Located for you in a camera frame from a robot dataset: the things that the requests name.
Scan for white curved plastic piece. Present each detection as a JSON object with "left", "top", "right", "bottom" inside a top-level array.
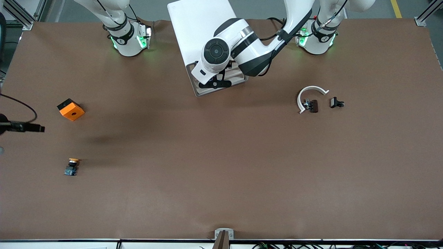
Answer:
[{"left": 297, "top": 86, "right": 329, "bottom": 114}]

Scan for orange black button box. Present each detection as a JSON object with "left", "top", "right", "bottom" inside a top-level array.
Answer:
[{"left": 57, "top": 98, "right": 85, "bottom": 121}]

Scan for yellow floor tape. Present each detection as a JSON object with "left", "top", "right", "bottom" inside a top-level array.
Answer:
[{"left": 390, "top": 0, "right": 404, "bottom": 19}]

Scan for white table edge rail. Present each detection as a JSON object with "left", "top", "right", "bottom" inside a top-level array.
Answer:
[{"left": 0, "top": 238, "right": 443, "bottom": 249}]

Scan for aluminium frame post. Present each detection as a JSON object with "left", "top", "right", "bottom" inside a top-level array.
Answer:
[
  {"left": 415, "top": 0, "right": 443, "bottom": 27},
  {"left": 34, "top": 0, "right": 52, "bottom": 22},
  {"left": 0, "top": 0, "right": 35, "bottom": 31}
]

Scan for brown table cover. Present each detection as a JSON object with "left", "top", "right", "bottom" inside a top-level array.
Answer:
[{"left": 0, "top": 18, "right": 443, "bottom": 241}]

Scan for yellow push button blue contacts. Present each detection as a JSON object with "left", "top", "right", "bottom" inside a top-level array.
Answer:
[{"left": 64, "top": 158, "right": 81, "bottom": 176}]

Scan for dark brown small component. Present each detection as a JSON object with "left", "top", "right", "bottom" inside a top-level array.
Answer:
[{"left": 303, "top": 99, "right": 319, "bottom": 113}]

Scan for grey metal edge bracket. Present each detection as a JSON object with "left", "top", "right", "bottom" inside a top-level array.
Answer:
[{"left": 214, "top": 228, "right": 235, "bottom": 249}]

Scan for brown vertical post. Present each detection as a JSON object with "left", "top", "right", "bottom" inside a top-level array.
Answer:
[{"left": 212, "top": 231, "right": 229, "bottom": 249}]

